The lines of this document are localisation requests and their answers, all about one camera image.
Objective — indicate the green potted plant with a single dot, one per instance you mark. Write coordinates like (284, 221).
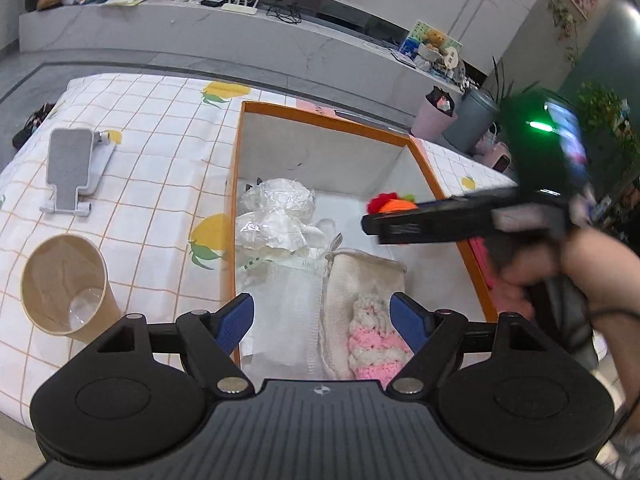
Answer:
(505, 85)

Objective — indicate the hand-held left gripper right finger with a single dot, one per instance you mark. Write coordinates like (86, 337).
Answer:
(407, 320)

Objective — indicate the pink card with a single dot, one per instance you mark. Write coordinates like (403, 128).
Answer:
(479, 260)

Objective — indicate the hanging green vine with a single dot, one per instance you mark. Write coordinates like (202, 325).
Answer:
(564, 25)

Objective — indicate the white flower bouquet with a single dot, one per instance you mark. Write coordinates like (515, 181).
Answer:
(275, 220)

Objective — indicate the pink paper sheet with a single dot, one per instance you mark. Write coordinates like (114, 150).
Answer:
(317, 107)

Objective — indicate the blue-grey trash bin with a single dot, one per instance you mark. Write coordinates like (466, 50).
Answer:
(470, 120)

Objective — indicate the grey phone stand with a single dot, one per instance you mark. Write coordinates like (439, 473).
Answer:
(67, 160)

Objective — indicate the beige towel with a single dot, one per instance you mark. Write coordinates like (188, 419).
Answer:
(360, 275)

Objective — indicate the red orange crochet flower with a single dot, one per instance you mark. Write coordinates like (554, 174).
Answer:
(392, 202)

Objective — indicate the white mesh cloth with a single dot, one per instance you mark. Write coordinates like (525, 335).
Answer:
(290, 310)

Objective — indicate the dark bag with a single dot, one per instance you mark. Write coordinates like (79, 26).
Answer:
(34, 125)

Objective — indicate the pink small container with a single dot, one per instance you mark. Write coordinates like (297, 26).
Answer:
(492, 155)

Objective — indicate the pink white crochet piece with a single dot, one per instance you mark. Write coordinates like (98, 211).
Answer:
(370, 345)

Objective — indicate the pink trash bin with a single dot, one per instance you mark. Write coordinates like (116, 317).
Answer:
(432, 120)

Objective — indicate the leafy green houseplant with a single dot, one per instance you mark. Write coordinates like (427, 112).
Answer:
(602, 107)

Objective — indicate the yellow-green booklet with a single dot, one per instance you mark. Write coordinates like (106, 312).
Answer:
(122, 1)

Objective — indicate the teddy bear gift basket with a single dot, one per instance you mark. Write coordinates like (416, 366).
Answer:
(432, 47)

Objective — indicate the grey television cabinet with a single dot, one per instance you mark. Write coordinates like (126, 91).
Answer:
(200, 30)

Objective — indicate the person's right hand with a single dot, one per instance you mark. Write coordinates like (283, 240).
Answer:
(535, 275)

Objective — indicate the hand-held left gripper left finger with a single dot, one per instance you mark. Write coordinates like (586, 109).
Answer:
(235, 317)

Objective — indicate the orange-rimmed fabric storage box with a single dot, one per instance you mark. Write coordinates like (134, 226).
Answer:
(320, 160)

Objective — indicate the person's right forearm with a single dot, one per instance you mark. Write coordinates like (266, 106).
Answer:
(610, 310)

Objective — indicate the brown paper cup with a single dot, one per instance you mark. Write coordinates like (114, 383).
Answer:
(100, 305)

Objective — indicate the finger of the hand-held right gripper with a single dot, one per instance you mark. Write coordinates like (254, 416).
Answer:
(430, 212)
(435, 232)

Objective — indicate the fruit print checked tablecloth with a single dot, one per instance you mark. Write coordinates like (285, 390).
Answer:
(150, 170)

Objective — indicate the black set-top box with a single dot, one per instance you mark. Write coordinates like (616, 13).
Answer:
(211, 2)

